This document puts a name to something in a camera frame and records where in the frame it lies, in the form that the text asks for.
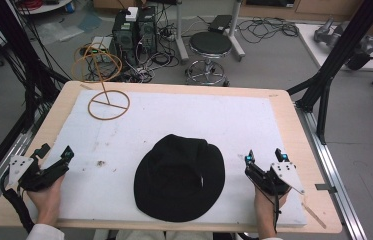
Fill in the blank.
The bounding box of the white platform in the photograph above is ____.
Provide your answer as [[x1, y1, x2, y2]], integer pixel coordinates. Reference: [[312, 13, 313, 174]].
[[295, 22, 373, 72]]

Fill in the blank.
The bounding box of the black computer tower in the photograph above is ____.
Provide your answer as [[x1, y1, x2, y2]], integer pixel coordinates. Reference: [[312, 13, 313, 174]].
[[136, 5, 159, 56], [111, 9, 139, 66]]

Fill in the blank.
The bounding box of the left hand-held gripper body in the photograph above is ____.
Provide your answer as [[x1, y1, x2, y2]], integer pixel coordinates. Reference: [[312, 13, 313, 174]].
[[6, 155, 72, 193]]

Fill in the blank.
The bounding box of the black frame post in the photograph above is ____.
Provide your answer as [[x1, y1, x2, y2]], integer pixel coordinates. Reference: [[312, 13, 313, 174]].
[[0, 0, 72, 194], [286, 0, 373, 145]]

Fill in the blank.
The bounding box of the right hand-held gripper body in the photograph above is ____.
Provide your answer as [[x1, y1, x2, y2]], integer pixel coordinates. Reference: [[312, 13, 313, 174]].
[[244, 161, 306, 197]]

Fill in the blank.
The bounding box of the grey tape piece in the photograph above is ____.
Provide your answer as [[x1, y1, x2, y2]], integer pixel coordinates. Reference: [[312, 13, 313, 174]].
[[314, 183, 338, 194]]

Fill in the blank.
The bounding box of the tangle of floor cables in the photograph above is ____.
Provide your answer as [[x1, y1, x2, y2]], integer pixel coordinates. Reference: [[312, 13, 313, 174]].
[[83, 6, 183, 84]]

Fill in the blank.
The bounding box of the person's right hand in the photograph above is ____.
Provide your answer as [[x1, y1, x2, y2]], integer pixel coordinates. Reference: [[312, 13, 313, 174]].
[[253, 185, 289, 232]]

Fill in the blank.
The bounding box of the black sleeved gripper cable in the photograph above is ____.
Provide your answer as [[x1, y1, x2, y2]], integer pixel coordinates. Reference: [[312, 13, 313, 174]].
[[0, 169, 37, 234]]

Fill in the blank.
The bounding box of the brown wire hat stand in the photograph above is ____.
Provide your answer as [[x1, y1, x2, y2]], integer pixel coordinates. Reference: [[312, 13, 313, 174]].
[[70, 43, 132, 122]]

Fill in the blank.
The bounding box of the black bucket hat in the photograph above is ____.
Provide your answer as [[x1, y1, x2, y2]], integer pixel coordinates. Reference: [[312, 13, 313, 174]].
[[133, 133, 226, 223]]

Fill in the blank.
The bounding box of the black flat device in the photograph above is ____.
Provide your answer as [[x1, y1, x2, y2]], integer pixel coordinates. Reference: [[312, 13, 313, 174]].
[[207, 14, 234, 34]]

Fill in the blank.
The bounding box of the white box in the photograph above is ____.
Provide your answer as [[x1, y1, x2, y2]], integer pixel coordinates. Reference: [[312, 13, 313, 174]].
[[125, 6, 139, 22]]

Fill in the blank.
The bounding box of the person's left hand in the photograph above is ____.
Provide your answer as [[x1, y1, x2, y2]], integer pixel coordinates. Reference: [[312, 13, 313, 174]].
[[26, 174, 66, 227]]

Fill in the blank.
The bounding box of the white foam mat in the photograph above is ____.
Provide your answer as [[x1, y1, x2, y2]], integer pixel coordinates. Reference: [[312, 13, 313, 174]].
[[26, 89, 309, 228]]

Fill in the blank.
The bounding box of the white table leg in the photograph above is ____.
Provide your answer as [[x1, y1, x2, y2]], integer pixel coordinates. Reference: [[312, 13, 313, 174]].
[[173, 0, 190, 63], [227, 0, 247, 63]]

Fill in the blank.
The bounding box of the thin wooden stick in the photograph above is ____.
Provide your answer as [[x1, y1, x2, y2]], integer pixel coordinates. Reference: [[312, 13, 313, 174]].
[[301, 201, 328, 230]]

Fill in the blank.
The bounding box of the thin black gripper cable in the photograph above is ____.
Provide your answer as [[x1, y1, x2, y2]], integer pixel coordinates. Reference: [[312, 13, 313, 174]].
[[253, 181, 282, 234]]

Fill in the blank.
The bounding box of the black cable loop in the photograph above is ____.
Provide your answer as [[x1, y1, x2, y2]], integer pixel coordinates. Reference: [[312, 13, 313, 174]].
[[237, 16, 300, 44]]

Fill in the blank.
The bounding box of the black round stool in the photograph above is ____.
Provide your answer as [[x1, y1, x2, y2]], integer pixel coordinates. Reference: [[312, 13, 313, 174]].
[[184, 31, 234, 87]]

